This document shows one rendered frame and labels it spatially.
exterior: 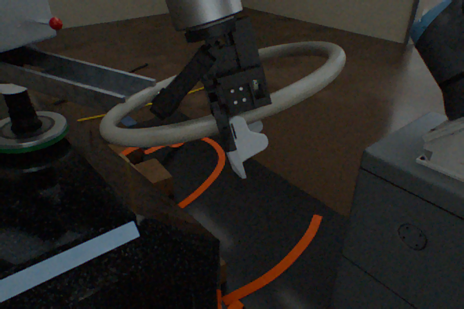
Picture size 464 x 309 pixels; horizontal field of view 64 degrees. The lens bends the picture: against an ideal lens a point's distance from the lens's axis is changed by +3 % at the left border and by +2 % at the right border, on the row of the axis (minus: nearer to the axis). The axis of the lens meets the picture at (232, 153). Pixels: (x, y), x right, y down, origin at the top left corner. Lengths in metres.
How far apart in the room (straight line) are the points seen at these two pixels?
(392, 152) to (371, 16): 4.70
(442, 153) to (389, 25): 4.63
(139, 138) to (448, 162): 0.79
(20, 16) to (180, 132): 0.68
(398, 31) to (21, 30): 4.96
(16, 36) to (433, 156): 1.10
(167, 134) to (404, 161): 0.73
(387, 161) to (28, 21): 1.00
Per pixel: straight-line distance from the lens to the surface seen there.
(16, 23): 1.11
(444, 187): 1.05
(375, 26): 5.74
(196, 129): 0.52
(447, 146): 1.07
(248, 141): 0.50
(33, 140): 1.20
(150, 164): 2.29
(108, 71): 1.00
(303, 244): 1.95
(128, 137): 0.59
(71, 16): 6.36
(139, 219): 0.91
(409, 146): 1.18
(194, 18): 0.46
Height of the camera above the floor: 1.41
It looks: 33 degrees down
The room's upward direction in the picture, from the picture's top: straight up
